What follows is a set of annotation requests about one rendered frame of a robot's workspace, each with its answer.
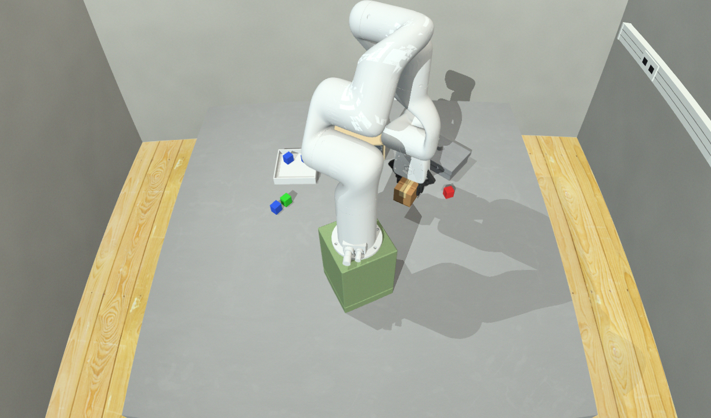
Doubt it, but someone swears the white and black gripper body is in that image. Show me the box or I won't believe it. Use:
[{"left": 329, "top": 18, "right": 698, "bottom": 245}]
[{"left": 394, "top": 151, "right": 430, "bottom": 183}]

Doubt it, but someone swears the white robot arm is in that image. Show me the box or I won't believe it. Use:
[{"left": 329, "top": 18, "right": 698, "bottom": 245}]
[{"left": 301, "top": 0, "right": 441, "bottom": 266}]

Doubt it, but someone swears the brown cardboard box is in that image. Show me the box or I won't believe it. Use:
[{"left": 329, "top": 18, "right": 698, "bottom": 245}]
[{"left": 394, "top": 177, "right": 418, "bottom": 207}]

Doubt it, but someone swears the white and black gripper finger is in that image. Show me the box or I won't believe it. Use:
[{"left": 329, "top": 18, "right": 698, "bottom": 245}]
[
  {"left": 388, "top": 159, "right": 402, "bottom": 183},
  {"left": 416, "top": 170, "right": 436, "bottom": 196}
]

